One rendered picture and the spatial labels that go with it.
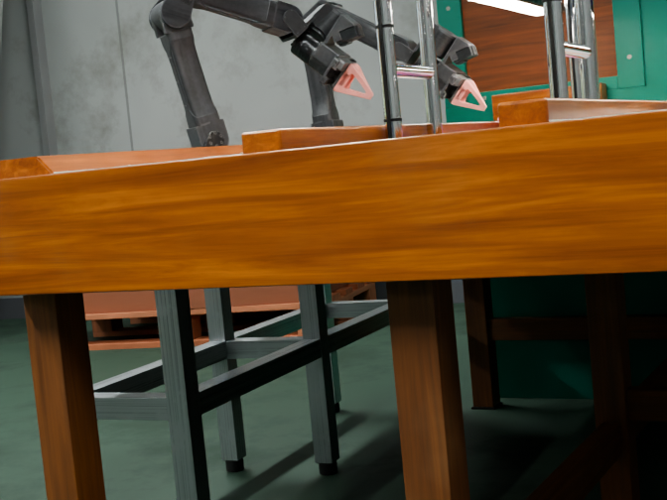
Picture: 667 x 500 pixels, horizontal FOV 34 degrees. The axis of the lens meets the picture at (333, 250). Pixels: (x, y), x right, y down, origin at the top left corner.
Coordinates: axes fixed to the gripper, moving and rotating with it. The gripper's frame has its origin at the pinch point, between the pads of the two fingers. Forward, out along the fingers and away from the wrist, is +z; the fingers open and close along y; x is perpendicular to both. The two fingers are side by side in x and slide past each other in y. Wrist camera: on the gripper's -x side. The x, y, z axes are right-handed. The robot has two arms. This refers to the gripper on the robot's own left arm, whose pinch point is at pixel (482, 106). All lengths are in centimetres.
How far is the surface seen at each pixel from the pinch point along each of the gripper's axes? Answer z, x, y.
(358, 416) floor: 13, 96, 21
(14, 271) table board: 0, 27, -140
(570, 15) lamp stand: 9.6, -29.9, -13.8
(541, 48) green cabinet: -8.5, -13.5, 44.1
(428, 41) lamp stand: 16, -23, -95
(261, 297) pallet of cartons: -77, 146, 135
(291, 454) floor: 13, 96, -19
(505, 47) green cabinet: -17.2, -8.3, 44.0
